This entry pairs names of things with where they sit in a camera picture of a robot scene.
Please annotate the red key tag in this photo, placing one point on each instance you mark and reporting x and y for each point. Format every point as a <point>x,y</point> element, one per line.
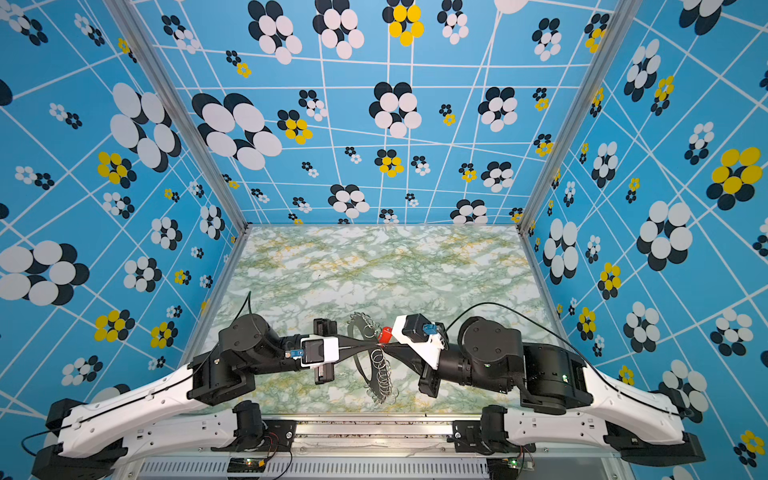
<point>385,335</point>

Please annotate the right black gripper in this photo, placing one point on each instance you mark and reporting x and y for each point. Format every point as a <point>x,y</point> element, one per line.
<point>407,355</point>

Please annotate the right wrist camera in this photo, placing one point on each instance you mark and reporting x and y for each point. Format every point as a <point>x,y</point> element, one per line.
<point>424,337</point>

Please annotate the left aluminium corner post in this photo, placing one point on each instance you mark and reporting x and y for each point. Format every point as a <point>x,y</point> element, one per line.
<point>157,72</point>

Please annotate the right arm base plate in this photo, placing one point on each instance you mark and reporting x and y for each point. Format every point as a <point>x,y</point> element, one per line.
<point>474,436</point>

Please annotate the aluminium corner post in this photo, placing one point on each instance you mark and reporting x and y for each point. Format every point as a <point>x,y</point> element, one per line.
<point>157,72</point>
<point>621,20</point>

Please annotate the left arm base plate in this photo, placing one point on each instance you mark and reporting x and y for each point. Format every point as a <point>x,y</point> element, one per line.
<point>267,436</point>

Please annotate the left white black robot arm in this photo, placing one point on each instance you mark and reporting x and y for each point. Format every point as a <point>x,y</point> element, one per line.
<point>199,405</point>

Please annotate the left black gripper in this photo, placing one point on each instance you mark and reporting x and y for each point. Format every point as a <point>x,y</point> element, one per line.
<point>325,326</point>

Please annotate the right aluminium corner post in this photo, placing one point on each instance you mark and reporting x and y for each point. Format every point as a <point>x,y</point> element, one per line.
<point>621,20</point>

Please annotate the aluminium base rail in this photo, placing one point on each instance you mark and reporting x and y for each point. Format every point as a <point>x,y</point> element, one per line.
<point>369,447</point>

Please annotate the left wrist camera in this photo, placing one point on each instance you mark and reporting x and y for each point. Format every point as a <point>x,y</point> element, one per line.
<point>306,354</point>

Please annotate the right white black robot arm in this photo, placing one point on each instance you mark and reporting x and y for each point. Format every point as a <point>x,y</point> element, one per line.
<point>561,398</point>

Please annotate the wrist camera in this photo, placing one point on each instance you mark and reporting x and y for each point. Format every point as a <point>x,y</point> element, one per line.
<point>306,354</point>
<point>424,337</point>

